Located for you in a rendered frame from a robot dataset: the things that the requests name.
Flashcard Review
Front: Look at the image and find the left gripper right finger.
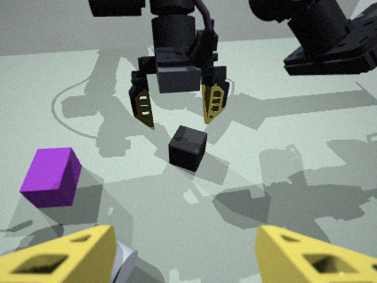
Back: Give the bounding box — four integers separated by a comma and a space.
255, 225, 377, 283

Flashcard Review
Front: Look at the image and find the white cylinder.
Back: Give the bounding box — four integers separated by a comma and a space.
109, 238, 138, 283

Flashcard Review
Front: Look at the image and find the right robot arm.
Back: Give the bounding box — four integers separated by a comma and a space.
88, 0, 377, 93

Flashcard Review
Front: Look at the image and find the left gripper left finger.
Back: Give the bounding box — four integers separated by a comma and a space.
0, 225, 116, 283

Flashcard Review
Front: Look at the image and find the purple block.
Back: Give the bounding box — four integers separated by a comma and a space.
20, 147, 82, 208

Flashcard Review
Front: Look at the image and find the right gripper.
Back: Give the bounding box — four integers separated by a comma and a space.
129, 14, 229, 129

